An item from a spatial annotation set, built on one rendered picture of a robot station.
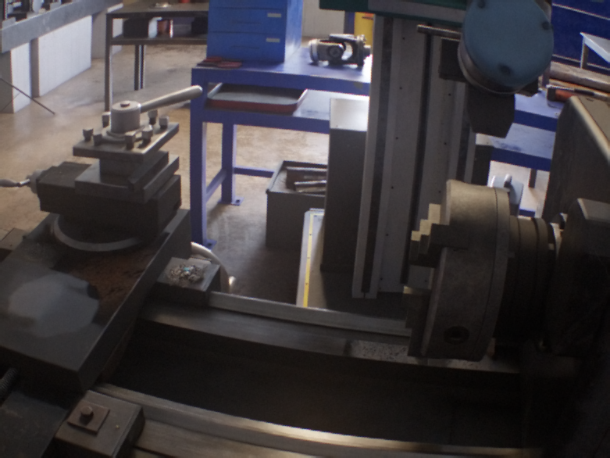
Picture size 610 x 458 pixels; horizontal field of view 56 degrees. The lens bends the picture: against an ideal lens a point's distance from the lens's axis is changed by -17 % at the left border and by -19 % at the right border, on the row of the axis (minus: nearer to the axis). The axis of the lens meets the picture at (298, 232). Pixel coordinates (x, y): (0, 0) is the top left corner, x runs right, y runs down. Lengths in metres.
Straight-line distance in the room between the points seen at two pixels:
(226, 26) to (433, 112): 1.21
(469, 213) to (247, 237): 2.42
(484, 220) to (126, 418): 0.58
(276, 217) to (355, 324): 1.86
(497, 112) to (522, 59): 0.17
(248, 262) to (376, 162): 1.15
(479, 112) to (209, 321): 0.69
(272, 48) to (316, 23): 4.80
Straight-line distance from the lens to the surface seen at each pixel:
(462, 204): 0.86
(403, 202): 2.13
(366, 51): 2.85
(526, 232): 0.90
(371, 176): 2.04
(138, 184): 1.17
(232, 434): 1.00
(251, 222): 3.33
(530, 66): 0.59
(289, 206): 3.02
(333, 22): 7.63
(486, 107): 0.75
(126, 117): 1.23
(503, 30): 0.59
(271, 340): 1.20
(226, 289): 1.59
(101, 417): 0.98
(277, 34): 2.86
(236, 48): 2.90
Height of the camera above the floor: 1.57
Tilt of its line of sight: 29 degrees down
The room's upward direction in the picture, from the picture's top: 3 degrees clockwise
